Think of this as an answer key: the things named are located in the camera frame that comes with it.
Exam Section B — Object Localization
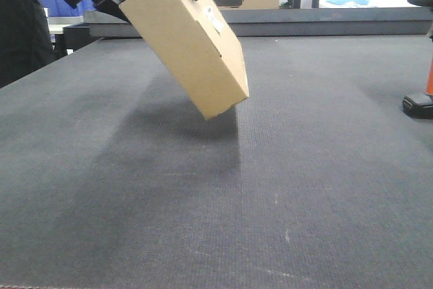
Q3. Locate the small brown cardboard package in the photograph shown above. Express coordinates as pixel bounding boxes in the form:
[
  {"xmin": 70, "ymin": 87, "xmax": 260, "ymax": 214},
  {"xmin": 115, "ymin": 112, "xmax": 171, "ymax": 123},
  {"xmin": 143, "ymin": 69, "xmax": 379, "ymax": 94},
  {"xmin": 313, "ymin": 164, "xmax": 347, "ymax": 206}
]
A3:
[{"xmin": 120, "ymin": 0, "xmax": 249, "ymax": 119}]

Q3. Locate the orange black barcode scanner gun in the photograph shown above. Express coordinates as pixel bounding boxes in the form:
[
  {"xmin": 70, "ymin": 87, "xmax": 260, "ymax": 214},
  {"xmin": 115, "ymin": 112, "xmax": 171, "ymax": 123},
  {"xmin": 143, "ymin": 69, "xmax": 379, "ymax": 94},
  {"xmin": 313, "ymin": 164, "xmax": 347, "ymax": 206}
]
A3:
[{"xmin": 402, "ymin": 0, "xmax": 433, "ymax": 119}]

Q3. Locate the white barcode label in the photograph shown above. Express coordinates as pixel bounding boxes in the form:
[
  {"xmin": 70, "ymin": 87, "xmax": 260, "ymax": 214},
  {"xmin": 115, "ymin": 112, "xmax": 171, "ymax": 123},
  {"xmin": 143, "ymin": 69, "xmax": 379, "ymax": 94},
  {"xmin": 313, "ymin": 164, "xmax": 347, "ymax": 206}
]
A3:
[{"xmin": 204, "ymin": 6, "xmax": 225, "ymax": 33}]

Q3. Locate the blue plastic bin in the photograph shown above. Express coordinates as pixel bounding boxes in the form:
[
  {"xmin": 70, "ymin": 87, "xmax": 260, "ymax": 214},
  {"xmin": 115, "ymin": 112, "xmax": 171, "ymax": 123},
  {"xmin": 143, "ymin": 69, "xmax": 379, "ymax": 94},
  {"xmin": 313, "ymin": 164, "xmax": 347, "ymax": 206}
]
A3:
[{"xmin": 38, "ymin": 0, "xmax": 95, "ymax": 17}]

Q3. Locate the raised grey table ledge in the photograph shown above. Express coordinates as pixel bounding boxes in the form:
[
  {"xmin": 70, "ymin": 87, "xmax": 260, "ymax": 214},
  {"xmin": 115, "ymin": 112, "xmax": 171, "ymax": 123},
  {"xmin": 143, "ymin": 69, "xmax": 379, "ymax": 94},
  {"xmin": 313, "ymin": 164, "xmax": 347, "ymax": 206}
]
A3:
[{"xmin": 84, "ymin": 7, "xmax": 432, "ymax": 39}]

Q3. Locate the dark grey table mat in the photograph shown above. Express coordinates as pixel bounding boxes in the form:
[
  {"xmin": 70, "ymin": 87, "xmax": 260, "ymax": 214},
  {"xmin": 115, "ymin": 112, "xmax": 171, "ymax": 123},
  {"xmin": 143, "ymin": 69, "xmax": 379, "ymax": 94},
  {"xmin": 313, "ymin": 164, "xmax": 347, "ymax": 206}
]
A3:
[{"xmin": 1, "ymin": 36, "xmax": 432, "ymax": 288}]

